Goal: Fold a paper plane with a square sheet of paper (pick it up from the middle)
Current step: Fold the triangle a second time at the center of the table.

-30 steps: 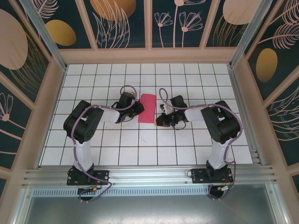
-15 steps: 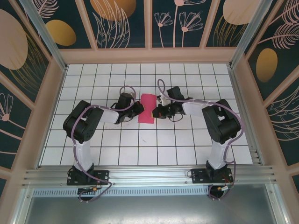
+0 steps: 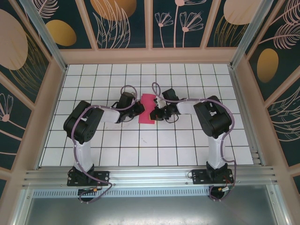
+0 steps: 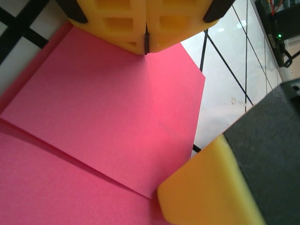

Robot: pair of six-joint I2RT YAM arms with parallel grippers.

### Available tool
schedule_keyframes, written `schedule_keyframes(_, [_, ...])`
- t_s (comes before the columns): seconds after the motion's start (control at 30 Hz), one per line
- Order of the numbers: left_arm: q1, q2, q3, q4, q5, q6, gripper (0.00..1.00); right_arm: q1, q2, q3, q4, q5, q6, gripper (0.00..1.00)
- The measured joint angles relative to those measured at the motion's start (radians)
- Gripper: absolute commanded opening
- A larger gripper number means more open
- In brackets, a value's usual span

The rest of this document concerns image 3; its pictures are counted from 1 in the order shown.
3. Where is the left aluminium frame post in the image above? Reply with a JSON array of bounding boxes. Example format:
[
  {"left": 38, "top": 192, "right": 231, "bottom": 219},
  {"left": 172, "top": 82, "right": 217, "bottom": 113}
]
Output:
[{"left": 19, "top": 0, "right": 69, "bottom": 72}]

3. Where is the slotted grey cable duct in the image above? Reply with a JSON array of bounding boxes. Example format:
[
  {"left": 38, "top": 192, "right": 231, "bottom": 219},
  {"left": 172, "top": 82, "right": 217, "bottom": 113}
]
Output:
[{"left": 32, "top": 188, "right": 211, "bottom": 198}]

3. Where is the long aluminium mounting rail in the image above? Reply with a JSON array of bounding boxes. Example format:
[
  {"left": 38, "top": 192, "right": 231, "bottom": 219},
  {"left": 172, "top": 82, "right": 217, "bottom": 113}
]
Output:
[{"left": 22, "top": 165, "right": 279, "bottom": 188}]

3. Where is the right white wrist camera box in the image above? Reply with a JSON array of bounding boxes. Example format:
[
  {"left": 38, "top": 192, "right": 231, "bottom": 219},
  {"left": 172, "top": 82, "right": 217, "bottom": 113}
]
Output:
[{"left": 153, "top": 97, "right": 166, "bottom": 109}]

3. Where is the grey sheet metal tray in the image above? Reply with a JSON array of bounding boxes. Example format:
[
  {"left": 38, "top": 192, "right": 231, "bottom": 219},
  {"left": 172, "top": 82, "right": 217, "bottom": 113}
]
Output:
[{"left": 14, "top": 187, "right": 288, "bottom": 225}]

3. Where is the aluminium side rail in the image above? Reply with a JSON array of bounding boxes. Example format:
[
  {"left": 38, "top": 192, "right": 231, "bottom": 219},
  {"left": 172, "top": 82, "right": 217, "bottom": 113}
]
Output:
[{"left": 228, "top": 65, "right": 267, "bottom": 166}]

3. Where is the right aluminium frame post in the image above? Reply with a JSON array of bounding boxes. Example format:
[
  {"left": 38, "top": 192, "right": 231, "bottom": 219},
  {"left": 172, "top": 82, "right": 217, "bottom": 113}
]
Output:
[{"left": 229, "top": 0, "right": 275, "bottom": 69}]

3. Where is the aluminium frame post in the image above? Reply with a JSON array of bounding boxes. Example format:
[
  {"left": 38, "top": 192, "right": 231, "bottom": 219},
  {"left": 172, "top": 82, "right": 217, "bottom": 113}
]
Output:
[
  {"left": 19, "top": 0, "right": 69, "bottom": 72},
  {"left": 229, "top": 0, "right": 275, "bottom": 69}
]

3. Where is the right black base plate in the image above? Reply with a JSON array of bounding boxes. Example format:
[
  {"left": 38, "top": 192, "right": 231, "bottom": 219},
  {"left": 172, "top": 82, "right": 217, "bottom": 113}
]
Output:
[{"left": 191, "top": 168, "right": 234, "bottom": 185}]

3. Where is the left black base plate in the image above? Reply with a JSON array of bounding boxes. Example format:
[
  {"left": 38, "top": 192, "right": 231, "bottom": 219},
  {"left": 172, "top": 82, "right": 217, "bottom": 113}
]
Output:
[{"left": 67, "top": 170, "right": 111, "bottom": 187}]

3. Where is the pink square paper sheet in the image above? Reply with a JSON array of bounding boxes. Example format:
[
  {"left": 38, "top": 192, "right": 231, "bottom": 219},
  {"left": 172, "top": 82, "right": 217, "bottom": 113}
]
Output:
[{"left": 138, "top": 93, "right": 158, "bottom": 125}]

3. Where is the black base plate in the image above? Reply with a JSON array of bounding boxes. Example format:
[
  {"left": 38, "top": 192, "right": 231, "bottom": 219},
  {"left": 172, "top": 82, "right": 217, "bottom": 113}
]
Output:
[
  {"left": 67, "top": 170, "right": 111, "bottom": 187},
  {"left": 191, "top": 168, "right": 234, "bottom": 185}
]

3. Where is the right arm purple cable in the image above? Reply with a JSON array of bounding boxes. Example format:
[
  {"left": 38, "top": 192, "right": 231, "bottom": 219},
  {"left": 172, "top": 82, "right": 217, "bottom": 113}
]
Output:
[{"left": 151, "top": 82, "right": 237, "bottom": 203}]

